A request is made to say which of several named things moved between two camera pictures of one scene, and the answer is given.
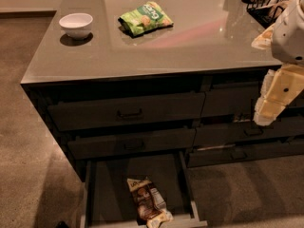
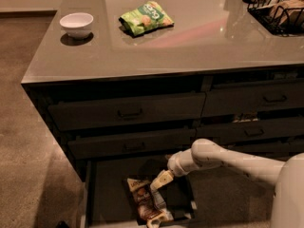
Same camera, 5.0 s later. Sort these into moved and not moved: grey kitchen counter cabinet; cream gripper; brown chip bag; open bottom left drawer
Moved: cream gripper
Not moved: open bottom left drawer; grey kitchen counter cabinet; brown chip bag
